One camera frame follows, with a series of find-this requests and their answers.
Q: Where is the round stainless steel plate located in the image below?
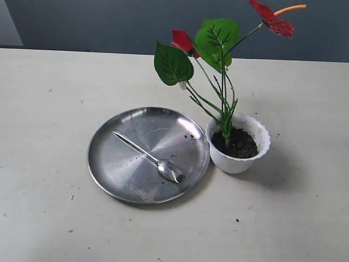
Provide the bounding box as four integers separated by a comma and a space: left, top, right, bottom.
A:
87, 106, 210, 205

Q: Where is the stainless steel spork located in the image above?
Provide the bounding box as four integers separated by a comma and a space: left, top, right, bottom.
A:
113, 129, 186, 184

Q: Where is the artificial red anthurium plant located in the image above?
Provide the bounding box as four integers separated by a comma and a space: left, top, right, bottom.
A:
154, 1, 307, 148

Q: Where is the white plastic flower pot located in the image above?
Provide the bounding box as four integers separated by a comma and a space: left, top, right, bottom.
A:
205, 113, 270, 174

